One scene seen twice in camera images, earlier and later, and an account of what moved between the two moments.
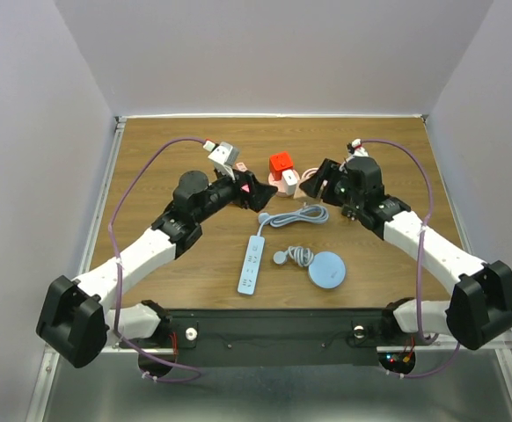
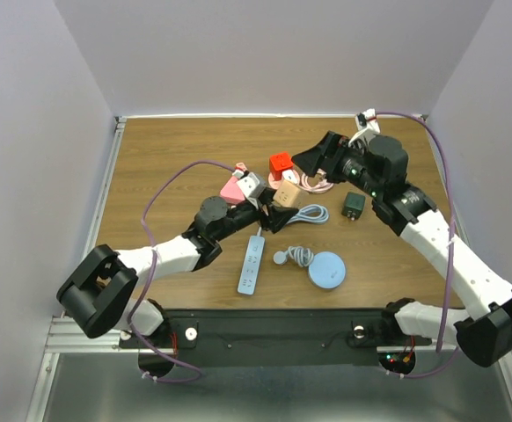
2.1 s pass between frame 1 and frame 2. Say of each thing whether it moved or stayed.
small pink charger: stayed
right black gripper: moved
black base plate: stayed
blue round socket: stayed
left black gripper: moved
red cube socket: stayed
